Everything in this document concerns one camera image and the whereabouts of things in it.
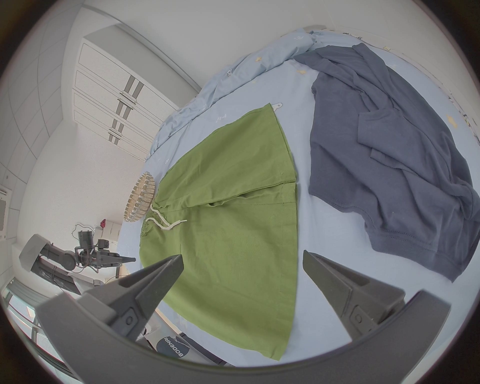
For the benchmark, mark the white low cabinet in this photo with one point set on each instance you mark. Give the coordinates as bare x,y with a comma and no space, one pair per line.
112,230

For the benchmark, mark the white wardrobe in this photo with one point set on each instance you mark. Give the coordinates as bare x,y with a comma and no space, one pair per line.
105,86

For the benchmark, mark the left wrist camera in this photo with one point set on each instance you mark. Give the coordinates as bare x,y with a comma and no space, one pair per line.
104,245

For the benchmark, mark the round woven basket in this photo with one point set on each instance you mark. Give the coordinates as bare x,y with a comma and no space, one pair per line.
140,198

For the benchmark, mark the dark blue T-shirt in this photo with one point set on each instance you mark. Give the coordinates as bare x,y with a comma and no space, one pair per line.
393,168

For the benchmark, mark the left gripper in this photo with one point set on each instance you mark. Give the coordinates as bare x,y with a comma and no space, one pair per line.
107,258

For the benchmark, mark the window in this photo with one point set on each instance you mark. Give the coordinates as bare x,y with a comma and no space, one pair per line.
26,318

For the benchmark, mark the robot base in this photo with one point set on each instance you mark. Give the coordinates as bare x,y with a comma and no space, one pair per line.
172,345

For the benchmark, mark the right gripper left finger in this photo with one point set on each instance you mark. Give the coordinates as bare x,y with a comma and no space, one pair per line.
150,285

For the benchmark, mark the pale blue quilt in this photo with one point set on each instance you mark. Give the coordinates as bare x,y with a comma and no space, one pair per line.
240,71

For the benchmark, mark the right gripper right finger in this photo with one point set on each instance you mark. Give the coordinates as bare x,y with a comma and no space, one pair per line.
337,288

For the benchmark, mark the green shorts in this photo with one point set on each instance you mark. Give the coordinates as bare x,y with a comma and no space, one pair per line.
232,232

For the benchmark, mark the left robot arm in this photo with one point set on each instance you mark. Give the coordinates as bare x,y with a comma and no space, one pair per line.
35,251

